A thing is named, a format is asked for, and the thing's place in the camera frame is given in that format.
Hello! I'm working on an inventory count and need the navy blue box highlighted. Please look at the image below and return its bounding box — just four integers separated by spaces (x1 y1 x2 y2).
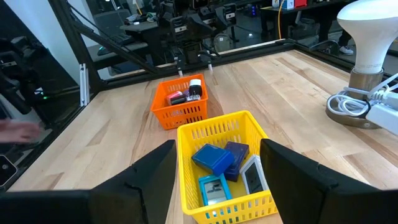
223 141 250 182

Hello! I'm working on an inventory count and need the person's hand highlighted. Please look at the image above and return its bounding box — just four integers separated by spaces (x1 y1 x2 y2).
0 119 41 144

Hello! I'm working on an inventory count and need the black equipment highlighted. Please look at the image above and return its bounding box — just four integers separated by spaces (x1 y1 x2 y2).
0 37 78 125

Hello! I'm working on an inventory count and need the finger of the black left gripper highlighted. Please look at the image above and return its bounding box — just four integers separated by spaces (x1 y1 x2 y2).
214 6 228 29
186 14 206 40

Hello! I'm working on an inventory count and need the white box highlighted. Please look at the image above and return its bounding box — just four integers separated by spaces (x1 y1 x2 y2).
239 154 270 195

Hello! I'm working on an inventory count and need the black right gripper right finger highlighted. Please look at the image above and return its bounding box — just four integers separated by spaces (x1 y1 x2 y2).
259 138 371 224

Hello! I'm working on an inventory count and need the bright blue box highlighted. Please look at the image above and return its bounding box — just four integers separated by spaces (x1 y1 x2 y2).
191 143 236 177

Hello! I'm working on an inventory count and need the black phone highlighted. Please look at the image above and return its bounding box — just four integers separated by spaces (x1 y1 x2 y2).
0 154 19 187

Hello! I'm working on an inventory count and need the pink red small item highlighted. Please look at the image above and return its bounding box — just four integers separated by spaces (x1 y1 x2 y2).
166 90 184 106

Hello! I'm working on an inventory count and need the yellow extension cable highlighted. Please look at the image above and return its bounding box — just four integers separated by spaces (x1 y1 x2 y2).
277 0 285 40

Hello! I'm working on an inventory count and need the silver frame bracket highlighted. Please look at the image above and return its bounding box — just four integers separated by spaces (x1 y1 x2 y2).
79 63 90 106

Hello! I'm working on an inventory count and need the small teal framed box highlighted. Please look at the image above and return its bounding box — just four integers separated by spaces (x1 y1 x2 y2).
198 174 233 218

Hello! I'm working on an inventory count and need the white bulb lamp brass base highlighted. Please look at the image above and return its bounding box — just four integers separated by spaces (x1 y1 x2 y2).
325 0 398 130

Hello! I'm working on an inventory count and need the person's shoe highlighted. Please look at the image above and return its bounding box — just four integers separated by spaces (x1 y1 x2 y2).
338 45 355 56

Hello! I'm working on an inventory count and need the orange plastic basket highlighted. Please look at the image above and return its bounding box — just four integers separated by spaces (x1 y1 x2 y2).
150 73 209 131

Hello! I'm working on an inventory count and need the yellow plastic basket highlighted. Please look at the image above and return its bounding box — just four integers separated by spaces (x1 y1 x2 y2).
176 110 279 224

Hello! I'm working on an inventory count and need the black aluminium table frame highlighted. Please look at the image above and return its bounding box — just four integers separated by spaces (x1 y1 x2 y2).
48 0 398 106

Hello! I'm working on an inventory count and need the white coiled lamp cable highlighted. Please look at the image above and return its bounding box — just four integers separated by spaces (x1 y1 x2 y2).
326 73 398 118

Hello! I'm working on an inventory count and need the white power adapter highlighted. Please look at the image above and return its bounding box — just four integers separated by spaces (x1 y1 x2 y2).
365 93 398 136

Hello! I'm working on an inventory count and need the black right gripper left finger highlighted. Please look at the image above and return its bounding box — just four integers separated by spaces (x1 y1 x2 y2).
90 139 177 224

